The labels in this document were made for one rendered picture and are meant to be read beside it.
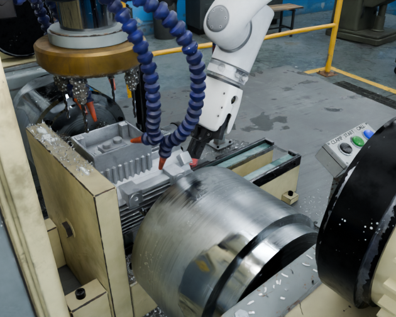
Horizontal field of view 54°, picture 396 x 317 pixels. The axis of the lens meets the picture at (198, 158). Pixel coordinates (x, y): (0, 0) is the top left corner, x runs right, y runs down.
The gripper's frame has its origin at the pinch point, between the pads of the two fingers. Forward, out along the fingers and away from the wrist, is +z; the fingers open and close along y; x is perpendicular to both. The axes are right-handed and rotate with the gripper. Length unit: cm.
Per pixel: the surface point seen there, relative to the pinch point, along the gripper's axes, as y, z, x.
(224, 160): 12.2, 4.5, -26.3
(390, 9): 305, -280, -686
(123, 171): 1.3, 7.8, 14.9
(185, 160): -1.5, 2.6, 3.0
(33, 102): 34.0, 6.0, 20.8
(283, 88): 56, -26, -103
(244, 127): 39, -4, -64
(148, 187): -2.5, 8.9, 10.8
